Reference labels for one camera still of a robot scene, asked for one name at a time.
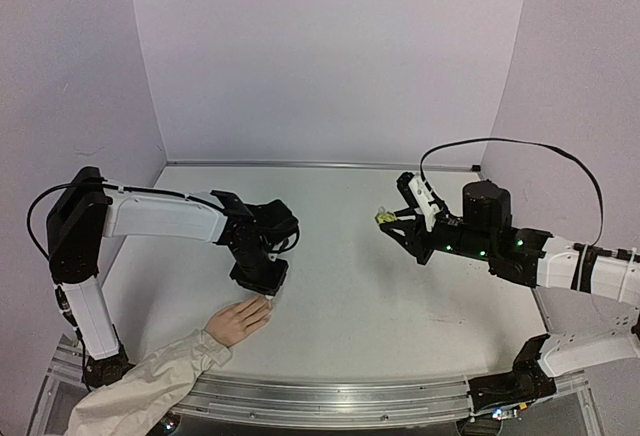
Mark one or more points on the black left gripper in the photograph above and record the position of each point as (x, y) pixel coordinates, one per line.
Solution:
(271, 288)

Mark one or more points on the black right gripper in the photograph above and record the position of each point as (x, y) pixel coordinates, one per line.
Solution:
(420, 228)

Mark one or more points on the yellow nail polish bottle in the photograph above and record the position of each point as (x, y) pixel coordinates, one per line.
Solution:
(383, 216)

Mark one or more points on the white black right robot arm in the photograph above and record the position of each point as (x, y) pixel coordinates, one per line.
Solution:
(527, 257)

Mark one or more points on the beige sleeved forearm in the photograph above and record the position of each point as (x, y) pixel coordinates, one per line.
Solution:
(137, 402)

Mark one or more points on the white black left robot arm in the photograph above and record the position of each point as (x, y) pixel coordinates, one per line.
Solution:
(91, 208)

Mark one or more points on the bare human hand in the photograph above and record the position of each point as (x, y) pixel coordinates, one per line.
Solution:
(236, 322)

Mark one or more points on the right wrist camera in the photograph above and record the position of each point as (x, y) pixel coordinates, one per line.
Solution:
(421, 198)

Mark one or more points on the aluminium table rear rail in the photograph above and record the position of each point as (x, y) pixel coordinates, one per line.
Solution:
(317, 164)

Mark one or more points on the aluminium table rail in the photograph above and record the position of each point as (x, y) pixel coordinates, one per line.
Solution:
(317, 164)
(332, 405)

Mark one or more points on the aluminium table front rail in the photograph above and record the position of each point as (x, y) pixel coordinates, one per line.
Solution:
(332, 405)

